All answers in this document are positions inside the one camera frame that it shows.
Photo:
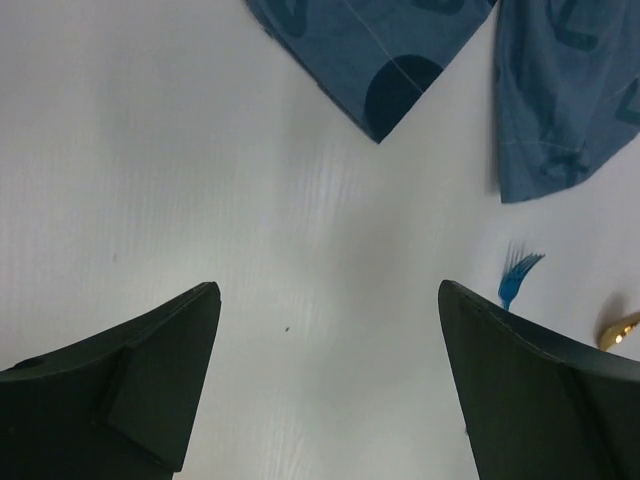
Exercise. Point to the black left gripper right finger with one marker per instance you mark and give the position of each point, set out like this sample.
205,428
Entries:
537,404

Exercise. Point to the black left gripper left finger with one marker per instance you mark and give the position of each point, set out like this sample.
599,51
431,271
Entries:
120,404

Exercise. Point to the blue letter-print placemat cloth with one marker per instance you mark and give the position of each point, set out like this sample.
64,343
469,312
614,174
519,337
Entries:
564,75

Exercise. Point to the gold ornate spoon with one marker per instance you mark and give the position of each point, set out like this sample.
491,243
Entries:
617,332

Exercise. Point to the blue metallic fork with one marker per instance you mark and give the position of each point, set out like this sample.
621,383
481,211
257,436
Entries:
518,263

